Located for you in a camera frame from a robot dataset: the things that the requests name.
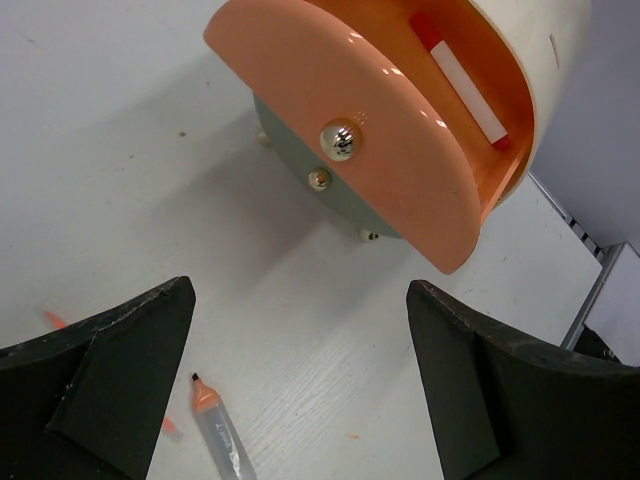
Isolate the red cap white pen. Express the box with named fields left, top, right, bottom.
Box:
left=409, top=11, right=511, bottom=151

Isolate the aluminium rail right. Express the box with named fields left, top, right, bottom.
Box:
left=528, top=173, right=626, bottom=350

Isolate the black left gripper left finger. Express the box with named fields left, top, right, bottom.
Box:
left=1, top=276, right=196, bottom=479

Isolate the orange top drawer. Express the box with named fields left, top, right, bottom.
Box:
left=204, top=1, right=523, bottom=274

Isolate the orange tip clear highlighter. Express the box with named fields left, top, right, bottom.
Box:
left=192, top=373, right=258, bottom=480

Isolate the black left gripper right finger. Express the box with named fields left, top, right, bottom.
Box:
left=406, top=280, right=639, bottom=479

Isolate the cream round drawer organizer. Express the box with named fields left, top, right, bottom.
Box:
left=254, top=1, right=591, bottom=239

